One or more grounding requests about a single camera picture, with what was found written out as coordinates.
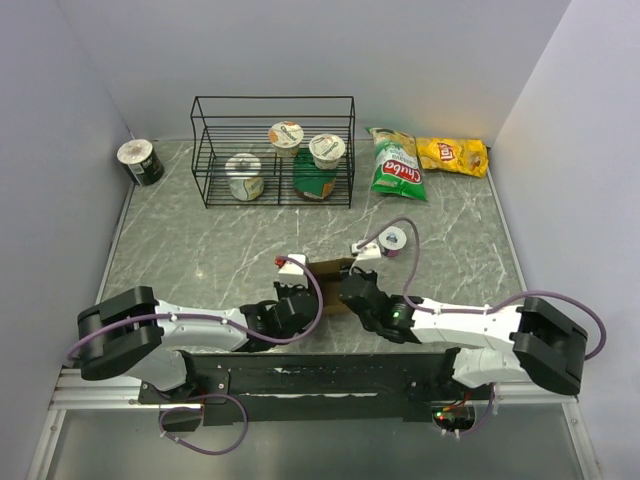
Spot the brown cardboard box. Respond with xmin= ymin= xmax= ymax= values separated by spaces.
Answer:
xmin=308 ymin=257 xmax=355 ymax=316

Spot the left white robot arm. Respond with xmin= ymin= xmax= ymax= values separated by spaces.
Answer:
xmin=67 ymin=284 xmax=324 ymax=402

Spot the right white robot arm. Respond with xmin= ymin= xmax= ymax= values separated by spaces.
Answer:
xmin=339 ymin=271 xmax=588 ymax=399

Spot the green lidded brown jar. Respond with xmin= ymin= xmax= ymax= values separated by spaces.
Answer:
xmin=293 ymin=148 xmax=337 ymax=201

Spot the green Chuba chips bag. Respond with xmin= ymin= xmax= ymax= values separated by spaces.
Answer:
xmin=367 ymin=128 xmax=427 ymax=201

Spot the pale yogurt cup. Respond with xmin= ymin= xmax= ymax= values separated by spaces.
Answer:
xmin=225 ymin=153 xmax=264 ymax=201

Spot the orange yogurt cup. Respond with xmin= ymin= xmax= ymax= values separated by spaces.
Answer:
xmin=268 ymin=121 xmax=304 ymax=158

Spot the yellow Lays chips bag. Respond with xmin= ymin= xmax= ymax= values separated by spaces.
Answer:
xmin=416 ymin=137 xmax=489 ymax=178

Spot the black chips can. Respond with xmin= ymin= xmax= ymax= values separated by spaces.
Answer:
xmin=116 ymin=139 xmax=164 ymax=186

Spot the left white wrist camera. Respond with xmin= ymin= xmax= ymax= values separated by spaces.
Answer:
xmin=275 ymin=254 xmax=308 ymax=286

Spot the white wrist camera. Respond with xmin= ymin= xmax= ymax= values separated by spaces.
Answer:
xmin=350 ymin=241 xmax=383 ymax=263
xmin=275 ymin=254 xmax=308 ymax=286

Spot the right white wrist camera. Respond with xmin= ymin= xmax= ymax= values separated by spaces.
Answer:
xmin=350 ymin=241 xmax=383 ymax=263

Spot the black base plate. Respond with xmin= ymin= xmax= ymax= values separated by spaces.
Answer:
xmin=138 ymin=349 xmax=492 ymax=426

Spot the black wire rack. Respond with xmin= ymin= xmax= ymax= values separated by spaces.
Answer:
xmin=190 ymin=95 xmax=356 ymax=207

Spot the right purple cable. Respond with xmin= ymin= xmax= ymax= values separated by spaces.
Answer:
xmin=359 ymin=216 xmax=607 ymax=436

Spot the aluminium rail frame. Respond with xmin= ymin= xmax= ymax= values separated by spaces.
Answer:
xmin=31 ymin=141 xmax=602 ymax=479

